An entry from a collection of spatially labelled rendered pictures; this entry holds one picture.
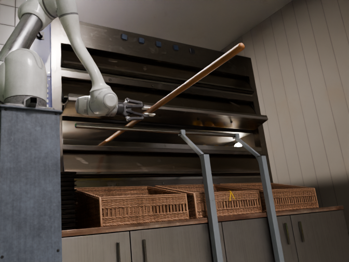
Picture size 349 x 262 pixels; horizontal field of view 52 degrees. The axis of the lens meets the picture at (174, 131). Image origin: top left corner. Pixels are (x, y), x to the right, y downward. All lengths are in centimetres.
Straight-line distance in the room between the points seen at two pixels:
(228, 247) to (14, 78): 151
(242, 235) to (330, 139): 266
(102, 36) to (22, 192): 181
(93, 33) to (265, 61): 326
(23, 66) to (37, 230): 61
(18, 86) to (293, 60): 427
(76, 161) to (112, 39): 102
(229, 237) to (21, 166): 137
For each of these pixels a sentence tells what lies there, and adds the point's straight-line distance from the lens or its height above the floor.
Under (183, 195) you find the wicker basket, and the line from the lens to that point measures 217.
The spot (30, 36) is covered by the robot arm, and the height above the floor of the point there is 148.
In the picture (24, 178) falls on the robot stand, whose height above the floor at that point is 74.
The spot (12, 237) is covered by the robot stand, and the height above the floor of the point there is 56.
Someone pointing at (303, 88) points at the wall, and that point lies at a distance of 505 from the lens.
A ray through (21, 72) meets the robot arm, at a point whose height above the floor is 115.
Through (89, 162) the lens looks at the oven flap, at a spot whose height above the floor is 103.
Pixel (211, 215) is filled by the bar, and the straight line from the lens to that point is 214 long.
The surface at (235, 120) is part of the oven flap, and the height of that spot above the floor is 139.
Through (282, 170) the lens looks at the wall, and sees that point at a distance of 517.
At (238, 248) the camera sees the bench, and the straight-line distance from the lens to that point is 231.
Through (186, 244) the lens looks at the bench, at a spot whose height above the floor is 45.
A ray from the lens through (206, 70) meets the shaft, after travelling 160.
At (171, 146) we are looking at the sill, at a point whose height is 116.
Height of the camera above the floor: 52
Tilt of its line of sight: 16 degrees up
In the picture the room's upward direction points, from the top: 6 degrees counter-clockwise
